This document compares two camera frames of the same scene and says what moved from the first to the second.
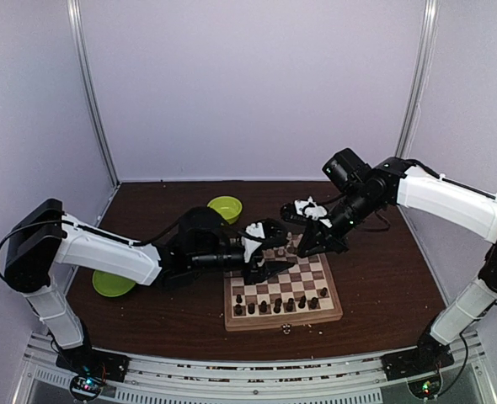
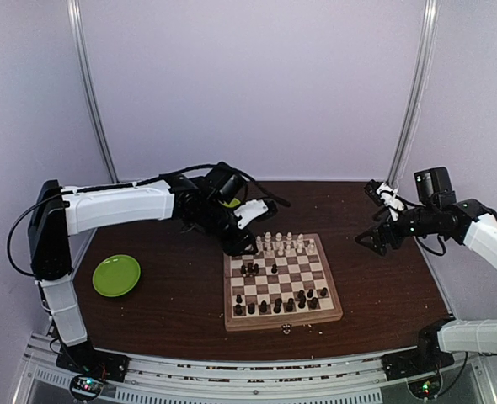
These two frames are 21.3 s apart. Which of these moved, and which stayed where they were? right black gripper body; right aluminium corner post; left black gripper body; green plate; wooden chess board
Moved: right black gripper body; left black gripper body
Stayed: wooden chess board; right aluminium corner post; green plate
